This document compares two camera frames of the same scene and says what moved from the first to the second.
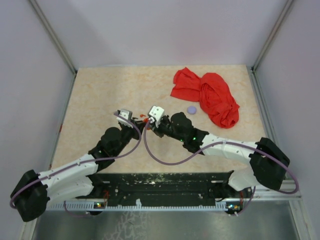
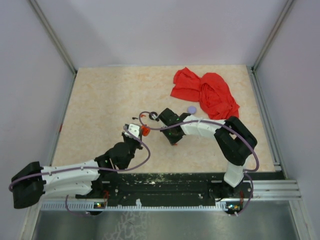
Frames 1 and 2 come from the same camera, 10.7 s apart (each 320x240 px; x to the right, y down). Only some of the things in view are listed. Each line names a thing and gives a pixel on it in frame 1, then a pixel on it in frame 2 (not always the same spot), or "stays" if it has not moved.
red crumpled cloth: (211, 91) stays
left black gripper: (140, 124) → (139, 147)
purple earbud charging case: (191, 110) stays
